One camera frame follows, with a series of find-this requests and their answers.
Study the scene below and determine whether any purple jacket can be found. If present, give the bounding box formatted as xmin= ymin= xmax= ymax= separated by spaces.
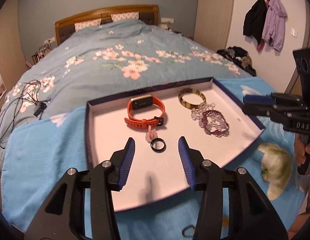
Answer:
xmin=256 ymin=0 xmax=287 ymax=53

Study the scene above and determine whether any pile of dark clothes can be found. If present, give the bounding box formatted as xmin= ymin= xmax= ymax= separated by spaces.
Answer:
xmin=216 ymin=46 xmax=257 ymax=77

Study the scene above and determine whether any purple bead bracelet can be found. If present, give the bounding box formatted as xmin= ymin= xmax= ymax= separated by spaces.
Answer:
xmin=201 ymin=109 xmax=230 ymax=137

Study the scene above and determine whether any patterned white pillow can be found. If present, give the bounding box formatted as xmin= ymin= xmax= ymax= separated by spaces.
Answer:
xmin=110 ymin=12 xmax=140 ymax=22
xmin=74 ymin=19 xmax=102 ymax=32

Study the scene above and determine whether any grey framed door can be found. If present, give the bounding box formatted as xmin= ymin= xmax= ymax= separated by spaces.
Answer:
xmin=285 ymin=2 xmax=310 ymax=93

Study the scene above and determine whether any tortoiseshell bangle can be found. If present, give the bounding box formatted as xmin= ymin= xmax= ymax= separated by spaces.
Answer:
xmin=178 ymin=88 xmax=206 ymax=110

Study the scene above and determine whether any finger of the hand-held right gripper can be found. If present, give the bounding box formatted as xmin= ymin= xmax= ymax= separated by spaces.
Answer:
xmin=243 ymin=93 xmax=303 ymax=105
xmin=242 ymin=102 xmax=308 ymax=122

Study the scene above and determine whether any orange smart watch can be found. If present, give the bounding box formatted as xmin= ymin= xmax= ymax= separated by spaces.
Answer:
xmin=124 ymin=94 xmax=166 ymax=129

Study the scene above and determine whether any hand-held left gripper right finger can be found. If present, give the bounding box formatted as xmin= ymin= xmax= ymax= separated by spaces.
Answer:
xmin=178 ymin=136 xmax=288 ymax=240

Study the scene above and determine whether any black ring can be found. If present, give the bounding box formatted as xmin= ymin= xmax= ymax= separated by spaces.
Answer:
xmin=150 ymin=138 xmax=168 ymax=153

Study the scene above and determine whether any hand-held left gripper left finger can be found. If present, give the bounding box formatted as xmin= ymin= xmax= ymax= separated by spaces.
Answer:
xmin=24 ymin=137 xmax=136 ymax=240

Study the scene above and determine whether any black jacket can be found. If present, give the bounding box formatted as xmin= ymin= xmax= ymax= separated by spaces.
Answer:
xmin=243 ymin=0 xmax=268 ymax=44

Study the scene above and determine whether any bedside bottles and clutter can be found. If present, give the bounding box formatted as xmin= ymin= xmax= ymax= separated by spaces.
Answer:
xmin=31 ymin=44 xmax=54 ymax=64

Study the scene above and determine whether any dark blue box lid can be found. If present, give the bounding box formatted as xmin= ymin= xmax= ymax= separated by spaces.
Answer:
xmin=85 ymin=77 xmax=267 ymax=213

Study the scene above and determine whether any person's right hand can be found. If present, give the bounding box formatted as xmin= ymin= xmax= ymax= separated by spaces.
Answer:
xmin=294 ymin=134 xmax=310 ymax=167

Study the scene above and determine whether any green flower ring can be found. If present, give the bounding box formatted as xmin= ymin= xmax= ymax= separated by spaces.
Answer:
xmin=182 ymin=225 xmax=195 ymax=238

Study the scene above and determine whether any black cable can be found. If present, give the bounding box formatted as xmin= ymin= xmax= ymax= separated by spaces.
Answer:
xmin=0 ymin=79 xmax=49 ymax=148

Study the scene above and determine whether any floral blue duvet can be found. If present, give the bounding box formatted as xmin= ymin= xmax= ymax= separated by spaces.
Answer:
xmin=0 ymin=19 xmax=257 ymax=150

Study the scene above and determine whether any wooden bed headboard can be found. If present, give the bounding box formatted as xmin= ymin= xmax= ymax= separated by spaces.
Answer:
xmin=54 ymin=4 xmax=159 ymax=47

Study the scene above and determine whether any pink crystal ring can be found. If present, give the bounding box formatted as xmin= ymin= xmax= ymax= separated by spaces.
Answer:
xmin=145 ymin=126 xmax=157 ymax=143

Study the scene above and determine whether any light blue printed blanket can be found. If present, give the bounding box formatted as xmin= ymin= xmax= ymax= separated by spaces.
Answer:
xmin=0 ymin=76 xmax=308 ymax=240

